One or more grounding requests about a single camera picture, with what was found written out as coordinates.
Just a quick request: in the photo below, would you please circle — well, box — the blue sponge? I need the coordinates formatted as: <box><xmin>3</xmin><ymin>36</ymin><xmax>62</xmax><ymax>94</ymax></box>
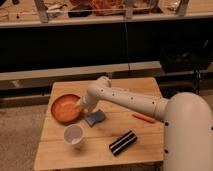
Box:
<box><xmin>86</xmin><ymin>110</ymin><xmax>106</xmax><ymax>127</ymax></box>

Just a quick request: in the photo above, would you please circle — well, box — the wooden folding table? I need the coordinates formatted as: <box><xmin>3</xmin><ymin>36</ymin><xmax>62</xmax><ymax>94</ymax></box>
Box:
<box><xmin>33</xmin><ymin>77</ymin><xmax>168</xmax><ymax>171</ymax></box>

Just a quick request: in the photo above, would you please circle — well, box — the orange ceramic bowl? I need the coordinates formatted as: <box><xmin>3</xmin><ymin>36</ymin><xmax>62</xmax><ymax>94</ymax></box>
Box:
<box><xmin>51</xmin><ymin>94</ymin><xmax>82</xmax><ymax>123</ymax></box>

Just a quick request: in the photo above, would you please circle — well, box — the white paper cup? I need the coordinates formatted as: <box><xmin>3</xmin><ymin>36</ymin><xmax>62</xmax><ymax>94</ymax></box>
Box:
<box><xmin>63</xmin><ymin>124</ymin><xmax>84</xmax><ymax>149</ymax></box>

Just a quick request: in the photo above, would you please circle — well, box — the black white striped block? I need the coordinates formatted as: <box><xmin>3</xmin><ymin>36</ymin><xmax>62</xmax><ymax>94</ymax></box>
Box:
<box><xmin>109</xmin><ymin>130</ymin><xmax>138</xmax><ymax>156</ymax></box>

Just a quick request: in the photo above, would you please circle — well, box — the orange carrot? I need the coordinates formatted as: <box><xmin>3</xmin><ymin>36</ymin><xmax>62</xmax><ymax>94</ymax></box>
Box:
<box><xmin>132</xmin><ymin>113</ymin><xmax>155</xmax><ymax>123</ymax></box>

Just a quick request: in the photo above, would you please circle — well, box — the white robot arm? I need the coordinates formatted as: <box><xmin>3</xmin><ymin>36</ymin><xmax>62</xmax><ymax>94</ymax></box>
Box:
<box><xmin>77</xmin><ymin>76</ymin><xmax>213</xmax><ymax>171</ymax></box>

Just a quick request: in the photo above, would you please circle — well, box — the black hanging cable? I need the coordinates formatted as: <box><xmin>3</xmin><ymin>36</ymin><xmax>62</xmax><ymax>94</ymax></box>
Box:
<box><xmin>123</xmin><ymin>19</ymin><xmax>132</xmax><ymax>79</ymax></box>

